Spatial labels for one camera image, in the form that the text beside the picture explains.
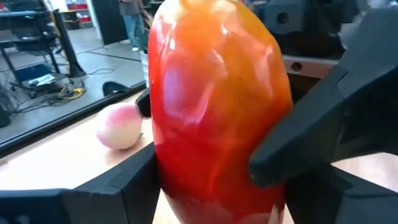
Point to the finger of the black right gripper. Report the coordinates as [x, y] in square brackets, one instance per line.
[144, 104]
[326, 124]

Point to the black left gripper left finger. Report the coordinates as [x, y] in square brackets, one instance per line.
[93, 199]

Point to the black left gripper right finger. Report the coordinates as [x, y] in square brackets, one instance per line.
[342, 202]

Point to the pink peach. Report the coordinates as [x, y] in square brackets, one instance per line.
[119, 126]

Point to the red and orange mango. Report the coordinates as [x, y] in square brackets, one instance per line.
[211, 109]

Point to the black cap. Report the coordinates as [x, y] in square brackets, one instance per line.
[113, 88]

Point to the person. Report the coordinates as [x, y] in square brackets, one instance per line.
[132, 21]

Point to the red storage bins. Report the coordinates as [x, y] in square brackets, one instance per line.
[79, 12]

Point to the grey metal cart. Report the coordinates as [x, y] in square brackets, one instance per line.
[34, 40]

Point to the black aluminium table frame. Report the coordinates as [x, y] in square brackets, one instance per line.
[62, 123]

